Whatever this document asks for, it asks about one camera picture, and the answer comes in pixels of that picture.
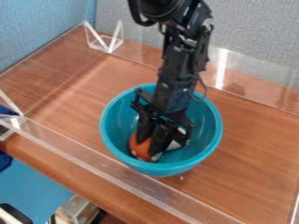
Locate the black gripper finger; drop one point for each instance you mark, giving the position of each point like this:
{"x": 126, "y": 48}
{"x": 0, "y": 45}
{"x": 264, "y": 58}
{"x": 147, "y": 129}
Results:
{"x": 144, "y": 127}
{"x": 162, "y": 137}

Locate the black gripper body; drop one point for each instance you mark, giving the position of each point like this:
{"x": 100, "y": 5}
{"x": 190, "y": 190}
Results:
{"x": 166, "y": 104}

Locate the brown and white toy mushroom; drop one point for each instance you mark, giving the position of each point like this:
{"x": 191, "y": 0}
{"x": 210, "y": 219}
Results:
{"x": 140, "y": 150}

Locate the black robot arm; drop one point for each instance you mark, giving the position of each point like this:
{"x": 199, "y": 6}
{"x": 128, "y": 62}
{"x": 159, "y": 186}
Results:
{"x": 182, "y": 20}

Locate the blue ceramic bowl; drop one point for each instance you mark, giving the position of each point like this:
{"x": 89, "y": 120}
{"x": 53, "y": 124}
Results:
{"x": 118, "y": 125}

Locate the clear acrylic back barrier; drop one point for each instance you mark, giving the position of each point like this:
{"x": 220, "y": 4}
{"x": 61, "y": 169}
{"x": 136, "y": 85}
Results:
{"x": 252, "y": 78}

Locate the clear acrylic barrier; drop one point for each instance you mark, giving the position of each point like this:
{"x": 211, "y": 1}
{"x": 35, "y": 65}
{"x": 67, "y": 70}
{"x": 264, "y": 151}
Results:
{"x": 95, "y": 175}
{"x": 252, "y": 78}

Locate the clear acrylic front barrier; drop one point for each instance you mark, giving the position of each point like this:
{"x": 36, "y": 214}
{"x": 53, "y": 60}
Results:
{"x": 95, "y": 175}

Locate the clear box under table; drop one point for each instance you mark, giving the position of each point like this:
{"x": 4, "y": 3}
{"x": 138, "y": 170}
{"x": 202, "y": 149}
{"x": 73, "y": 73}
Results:
{"x": 75, "y": 211}

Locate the blue cloth object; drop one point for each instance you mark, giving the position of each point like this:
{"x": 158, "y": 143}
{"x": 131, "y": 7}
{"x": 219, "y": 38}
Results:
{"x": 5, "y": 160}

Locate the black object bottom left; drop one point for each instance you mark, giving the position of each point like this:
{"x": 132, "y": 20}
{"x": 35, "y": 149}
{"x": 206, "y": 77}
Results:
{"x": 12, "y": 216}

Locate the clear acrylic corner bracket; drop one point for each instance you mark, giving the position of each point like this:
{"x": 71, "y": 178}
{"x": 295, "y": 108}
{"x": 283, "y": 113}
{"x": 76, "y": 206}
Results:
{"x": 103, "y": 42}

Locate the clear acrylic left bracket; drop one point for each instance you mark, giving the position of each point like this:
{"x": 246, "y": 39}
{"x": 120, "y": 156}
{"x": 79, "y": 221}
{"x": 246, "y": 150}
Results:
{"x": 11, "y": 116}

